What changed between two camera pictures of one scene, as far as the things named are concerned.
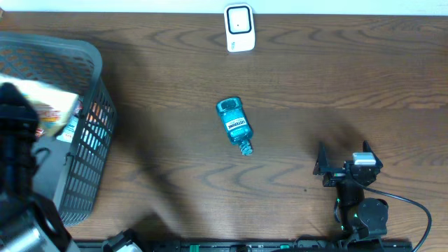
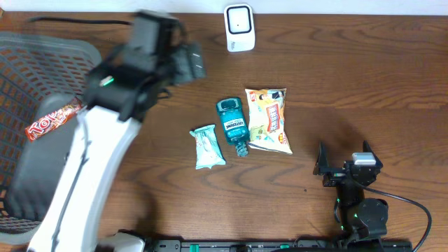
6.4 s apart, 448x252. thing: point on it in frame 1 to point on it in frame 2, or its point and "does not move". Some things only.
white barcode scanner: (239, 27) does not move
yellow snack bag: (53, 106) to (266, 120)
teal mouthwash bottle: (239, 130) does not move
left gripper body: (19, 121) to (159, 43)
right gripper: (322, 166) does not move
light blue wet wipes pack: (68, 133) to (209, 152)
